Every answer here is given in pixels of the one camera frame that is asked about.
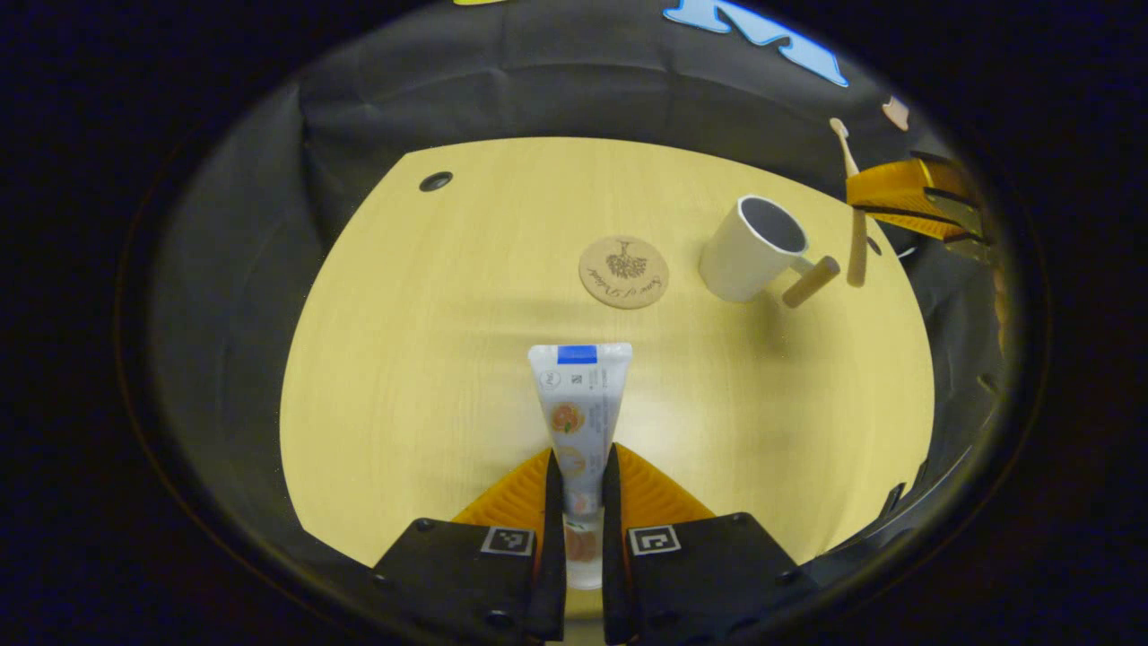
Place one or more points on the black backdrop cloth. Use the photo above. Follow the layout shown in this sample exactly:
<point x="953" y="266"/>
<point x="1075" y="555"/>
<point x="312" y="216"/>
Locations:
<point x="538" y="72"/>

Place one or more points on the wooden toothbrush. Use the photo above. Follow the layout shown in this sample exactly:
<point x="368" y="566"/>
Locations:
<point x="858" y="256"/>

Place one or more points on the white toothpaste tube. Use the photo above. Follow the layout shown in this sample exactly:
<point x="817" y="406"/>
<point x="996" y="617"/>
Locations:
<point x="578" y="404"/>

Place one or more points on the round wooden coaster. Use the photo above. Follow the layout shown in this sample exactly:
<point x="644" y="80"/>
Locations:
<point x="623" y="272"/>

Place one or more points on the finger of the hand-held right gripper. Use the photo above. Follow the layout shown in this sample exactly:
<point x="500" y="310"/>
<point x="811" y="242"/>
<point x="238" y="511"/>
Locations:
<point x="897" y="184"/>
<point x="924" y="226"/>

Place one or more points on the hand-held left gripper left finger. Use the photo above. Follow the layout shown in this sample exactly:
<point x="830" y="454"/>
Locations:
<point x="553" y="538"/>

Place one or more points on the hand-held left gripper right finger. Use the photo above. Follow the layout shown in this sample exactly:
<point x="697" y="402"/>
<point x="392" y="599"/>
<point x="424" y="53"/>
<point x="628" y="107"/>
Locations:
<point x="613" y="538"/>

